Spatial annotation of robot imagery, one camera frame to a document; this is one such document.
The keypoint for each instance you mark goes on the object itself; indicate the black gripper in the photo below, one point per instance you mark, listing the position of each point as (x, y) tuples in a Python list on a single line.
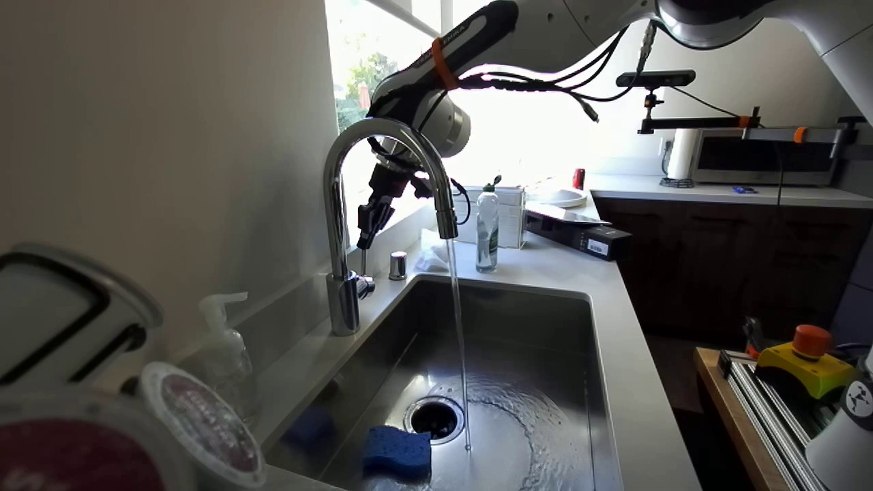
[(395, 173)]

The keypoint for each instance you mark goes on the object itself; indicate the chrome faucet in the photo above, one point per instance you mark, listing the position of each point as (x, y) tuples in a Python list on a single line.
[(344, 286)]

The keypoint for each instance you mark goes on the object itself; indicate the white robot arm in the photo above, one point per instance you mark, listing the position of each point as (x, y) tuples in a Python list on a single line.
[(548, 35)]

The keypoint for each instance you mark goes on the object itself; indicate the dish soap bottle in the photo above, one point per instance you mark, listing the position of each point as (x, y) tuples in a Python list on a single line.
[(488, 223)]

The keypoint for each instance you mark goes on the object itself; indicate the white box on counter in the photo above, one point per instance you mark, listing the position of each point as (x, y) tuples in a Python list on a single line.
[(512, 212)]

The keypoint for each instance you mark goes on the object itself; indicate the small red cup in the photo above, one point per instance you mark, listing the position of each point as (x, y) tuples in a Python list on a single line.
[(579, 177)]

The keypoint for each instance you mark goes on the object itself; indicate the clear soap pump bottle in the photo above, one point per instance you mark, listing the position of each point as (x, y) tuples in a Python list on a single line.
[(223, 355)]

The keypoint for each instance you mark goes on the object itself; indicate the stainless steel sink basin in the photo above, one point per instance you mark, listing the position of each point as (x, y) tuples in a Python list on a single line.
[(522, 361)]

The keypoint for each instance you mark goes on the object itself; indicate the sink drain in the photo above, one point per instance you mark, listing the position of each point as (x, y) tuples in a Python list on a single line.
[(439, 418)]

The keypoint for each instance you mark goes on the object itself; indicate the black flat box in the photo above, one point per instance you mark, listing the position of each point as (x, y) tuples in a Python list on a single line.
[(589, 235)]

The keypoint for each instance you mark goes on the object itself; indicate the blue sponge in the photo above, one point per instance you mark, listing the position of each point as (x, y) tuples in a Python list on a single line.
[(398, 454)]

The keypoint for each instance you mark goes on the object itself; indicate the red lidded white tub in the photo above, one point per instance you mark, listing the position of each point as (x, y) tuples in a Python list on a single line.
[(207, 425)]

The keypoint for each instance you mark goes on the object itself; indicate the paper towel roll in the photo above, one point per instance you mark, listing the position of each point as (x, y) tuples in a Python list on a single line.
[(684, 152)]

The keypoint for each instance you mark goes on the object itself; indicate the dark wooden cabinet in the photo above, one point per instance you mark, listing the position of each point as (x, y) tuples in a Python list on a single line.
[(699, 271)]

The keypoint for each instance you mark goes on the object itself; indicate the microwave oven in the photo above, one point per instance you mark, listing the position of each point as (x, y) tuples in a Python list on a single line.
[(730, 158)]

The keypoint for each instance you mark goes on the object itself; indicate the yellow emergency stop button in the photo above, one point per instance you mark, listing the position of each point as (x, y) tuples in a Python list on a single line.
[(808, 361)]

